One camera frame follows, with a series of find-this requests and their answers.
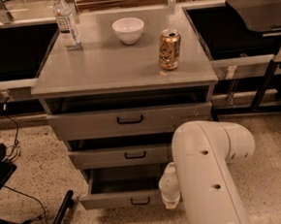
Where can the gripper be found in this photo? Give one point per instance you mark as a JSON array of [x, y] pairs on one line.
[[170, 195]]

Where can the grey bottom drawer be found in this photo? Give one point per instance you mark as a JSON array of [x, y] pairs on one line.
[[124, 186]]

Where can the grey drawer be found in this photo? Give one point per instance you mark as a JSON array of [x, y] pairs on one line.
[[88, 125], [124, 186], [121, 156]]

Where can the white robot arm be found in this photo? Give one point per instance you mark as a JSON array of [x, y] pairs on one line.
[[198, 175]]

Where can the grey middle drawer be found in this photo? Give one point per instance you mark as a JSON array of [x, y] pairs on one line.
[[121, 156]]

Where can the grey top drawer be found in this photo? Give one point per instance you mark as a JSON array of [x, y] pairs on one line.
[[88, 125]]

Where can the grey drawer cabinet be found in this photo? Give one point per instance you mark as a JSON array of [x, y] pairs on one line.
[[106, 75]]

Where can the gold soda can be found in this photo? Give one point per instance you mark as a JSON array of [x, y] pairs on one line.
[[169, 49]]

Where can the white ceramic bowl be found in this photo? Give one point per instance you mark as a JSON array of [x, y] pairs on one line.
[[128, 29]]

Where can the black chair with stand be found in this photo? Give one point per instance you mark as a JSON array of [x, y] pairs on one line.
[[262, 16]]

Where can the clear plastic water bottle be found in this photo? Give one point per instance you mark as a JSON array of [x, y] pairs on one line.
[[66, 23]]

